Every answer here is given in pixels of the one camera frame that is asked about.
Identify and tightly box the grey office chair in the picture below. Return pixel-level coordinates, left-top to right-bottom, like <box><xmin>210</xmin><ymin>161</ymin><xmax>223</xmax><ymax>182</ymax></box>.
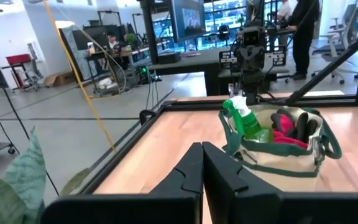
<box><xmin>311</xmin><ymin>2</ymin><xmax>358</xmax><ymax>85</ymax></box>

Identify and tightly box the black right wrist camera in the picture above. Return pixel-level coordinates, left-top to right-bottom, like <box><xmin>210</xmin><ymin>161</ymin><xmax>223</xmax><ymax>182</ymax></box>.
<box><xmin>242</xmin><ymin>28</ymin><xmax>263</xmax><ymax>48</ymax></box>

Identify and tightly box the black coiled cable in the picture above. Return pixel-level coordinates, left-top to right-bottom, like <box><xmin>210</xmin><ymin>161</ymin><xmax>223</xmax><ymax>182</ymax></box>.
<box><xmin>139</xmin><ymin>109</ymin><xmax>158</xmax><ymax>125</ymax></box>

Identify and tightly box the beige green gardening bag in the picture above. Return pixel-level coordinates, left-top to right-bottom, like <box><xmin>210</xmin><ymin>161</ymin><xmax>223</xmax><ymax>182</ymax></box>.
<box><xmin>218</xmin><ymin>104</ymin><xmax>343</xmax><ymax>192</ymax></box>

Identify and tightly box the black monitor stand post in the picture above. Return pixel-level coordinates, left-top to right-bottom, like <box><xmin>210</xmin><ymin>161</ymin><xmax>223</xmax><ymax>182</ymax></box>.
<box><xmin>139</xmin><ymin>0</ymin><xmax>160</xmax><ymax>65</ymax></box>

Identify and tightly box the red black gardening glove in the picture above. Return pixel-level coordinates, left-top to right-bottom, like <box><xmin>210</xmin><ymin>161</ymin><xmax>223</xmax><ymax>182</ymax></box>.
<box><xmin>270</xmin><ymin>107</ymin><xmax>319</xmax><ymax>150</ymax></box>

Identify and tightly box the red topped stand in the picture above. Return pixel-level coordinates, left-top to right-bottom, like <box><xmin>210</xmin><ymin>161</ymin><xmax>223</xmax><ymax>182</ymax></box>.
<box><xmin>5</xmin><ymin>53</ymin><xmax>32</xmax><ymax>90</ymax></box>

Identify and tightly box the blue screen monitor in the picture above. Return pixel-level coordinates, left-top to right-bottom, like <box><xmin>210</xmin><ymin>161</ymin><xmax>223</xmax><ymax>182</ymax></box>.
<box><xmin>169</xmin><ymin>0</ymin><xmax>206</xmax><ymax>44</ymax></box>

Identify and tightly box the yellow hanging cord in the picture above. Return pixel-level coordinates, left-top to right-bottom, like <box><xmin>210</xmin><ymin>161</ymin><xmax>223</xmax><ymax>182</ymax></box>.
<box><xmin>42</xmin><ymin>0</ymin><xmax>117</xmax><ymax>153</ymax></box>

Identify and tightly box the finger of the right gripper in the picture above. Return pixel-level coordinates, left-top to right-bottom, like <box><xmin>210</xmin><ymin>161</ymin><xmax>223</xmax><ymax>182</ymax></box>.
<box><xmin>238</xmin><ymin>48</ymin><xmax>250</xmax><ymax>73</ymax></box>
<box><xmin>255</xmin><ymin>48</ymin><xmax>266</xmax><ymax>73</ymax></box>

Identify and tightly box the person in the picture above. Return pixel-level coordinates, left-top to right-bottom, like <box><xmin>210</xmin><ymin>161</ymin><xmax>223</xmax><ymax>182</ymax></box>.
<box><xmin>277</xmin><ymin>0</ymin><xmax>293</xmax><ymax>47</ymax></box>
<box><xmin>287</xmin><ymin>0</ymin><xmax>321</xmax><ymax>81</ymax></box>
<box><xmin>106</xmin><ymin>32</ymin><xmax>119</xmax><ymax>50</ymax></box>

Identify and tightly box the black box on desk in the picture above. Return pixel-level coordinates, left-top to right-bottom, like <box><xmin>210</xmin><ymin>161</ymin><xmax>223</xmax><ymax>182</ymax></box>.
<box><xmin>158</xmin><ymin>52</ymin><xmax>182</xmax><ymax>65</ymax></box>

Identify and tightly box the grey desk cart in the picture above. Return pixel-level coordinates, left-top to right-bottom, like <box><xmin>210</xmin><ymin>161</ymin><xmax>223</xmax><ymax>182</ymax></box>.
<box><xmin>149</xmin><ymin>46</ymin><xmax>291</xmax><ymax>96</ymax></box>

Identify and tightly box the large dark display panel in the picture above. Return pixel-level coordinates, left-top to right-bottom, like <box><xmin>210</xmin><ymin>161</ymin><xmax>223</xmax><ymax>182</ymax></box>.
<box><xmin>58</xmin><ymin>24</ymin><xmax>111</xmax><ymax>82</ymax></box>

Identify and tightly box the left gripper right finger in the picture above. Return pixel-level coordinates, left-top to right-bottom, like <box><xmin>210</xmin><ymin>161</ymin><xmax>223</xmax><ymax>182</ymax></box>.
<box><xmin>203</xmin><ymin>141</ymin><xmax>281</xmax><ymax>197</ymax></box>

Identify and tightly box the green spray bottle white trigger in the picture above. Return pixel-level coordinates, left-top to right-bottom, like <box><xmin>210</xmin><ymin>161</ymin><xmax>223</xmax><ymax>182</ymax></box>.
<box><xmin>222</xmin><ymin>95</ymin><xmax>273</xmax><ymax>144</ymax></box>

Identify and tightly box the cardboard box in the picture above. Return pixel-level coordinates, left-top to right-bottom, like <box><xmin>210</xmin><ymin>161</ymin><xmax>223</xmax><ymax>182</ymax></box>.
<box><xmin>44</xmin><ymin>71</ymin><xmax>74</xmax><ymax>88</ymax></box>

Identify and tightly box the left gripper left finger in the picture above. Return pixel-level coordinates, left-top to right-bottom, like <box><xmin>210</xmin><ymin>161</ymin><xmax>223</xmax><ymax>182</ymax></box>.
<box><xmin>149</xmin><ymin>142</ymin><xmax>204</xmax><ymax>197</ymax></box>

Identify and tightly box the snake plant in white pot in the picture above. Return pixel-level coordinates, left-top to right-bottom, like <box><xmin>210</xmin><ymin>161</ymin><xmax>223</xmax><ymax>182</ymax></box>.
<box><xmin>0</xmin><ymin>126</ymin><xmax>90</xmax><ymax>224</ymax></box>

